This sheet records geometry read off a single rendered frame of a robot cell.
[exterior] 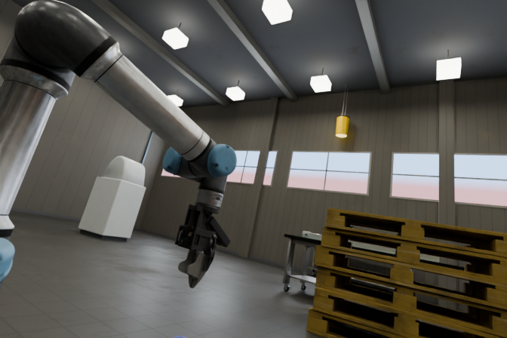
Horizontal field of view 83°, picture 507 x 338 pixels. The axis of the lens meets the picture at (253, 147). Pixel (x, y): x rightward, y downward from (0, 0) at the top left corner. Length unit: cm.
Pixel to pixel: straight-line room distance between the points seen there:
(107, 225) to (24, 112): 581
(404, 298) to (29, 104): 249
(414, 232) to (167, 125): 225
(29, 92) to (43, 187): 992
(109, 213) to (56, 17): 591
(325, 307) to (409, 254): 76
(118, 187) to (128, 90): 586
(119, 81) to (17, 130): 20
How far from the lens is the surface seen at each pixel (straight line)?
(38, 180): 1051
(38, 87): 69
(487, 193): 807
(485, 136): 851
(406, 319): 260
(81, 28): 59
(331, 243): 263
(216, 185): 81
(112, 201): 644
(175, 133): 62
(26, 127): 67
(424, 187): 803
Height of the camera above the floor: 61
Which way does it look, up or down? 17 degrees up
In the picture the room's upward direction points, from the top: 12 degrees clockwise
